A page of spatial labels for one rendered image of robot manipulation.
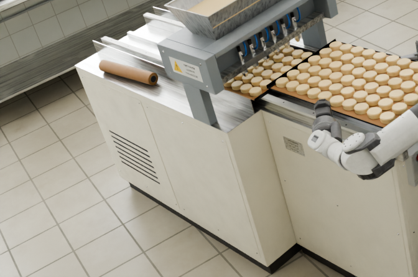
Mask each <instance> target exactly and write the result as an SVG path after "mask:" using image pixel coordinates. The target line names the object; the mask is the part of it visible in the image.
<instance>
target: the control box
mask: <svg viewBox="0 0 418 277"><path fill-rule="evenodd" d="M407 151H408V156H409V158H408V159H406V160H405V163H406V171H407V179H408V184H409V185H411V186H414V187H415V186H417V185H418V160H417V155H418V142H417V143H415V145H413V146H412V147H411V148H410V149H408V150H407Z"/></svg>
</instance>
